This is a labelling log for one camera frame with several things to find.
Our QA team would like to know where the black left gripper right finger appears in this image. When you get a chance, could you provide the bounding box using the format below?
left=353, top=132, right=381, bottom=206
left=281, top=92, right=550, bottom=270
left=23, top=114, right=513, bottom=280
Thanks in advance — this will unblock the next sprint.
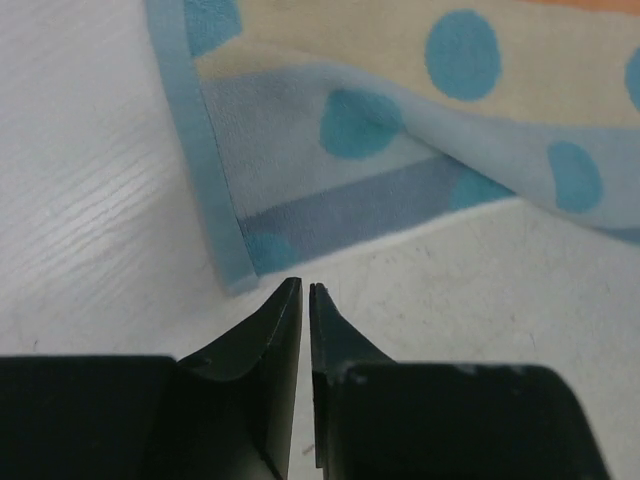
left=309, top=284, right=609, bottom=479

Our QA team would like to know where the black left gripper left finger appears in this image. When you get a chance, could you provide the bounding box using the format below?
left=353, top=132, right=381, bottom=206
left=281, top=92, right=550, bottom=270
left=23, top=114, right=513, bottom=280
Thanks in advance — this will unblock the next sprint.
left=1, top=278, right=302, bottom=479

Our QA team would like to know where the blue orange patterned towel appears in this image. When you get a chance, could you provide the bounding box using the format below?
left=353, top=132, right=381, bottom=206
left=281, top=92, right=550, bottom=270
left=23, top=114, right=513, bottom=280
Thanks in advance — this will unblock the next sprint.
left=146, top=1, right=639, bottom=293

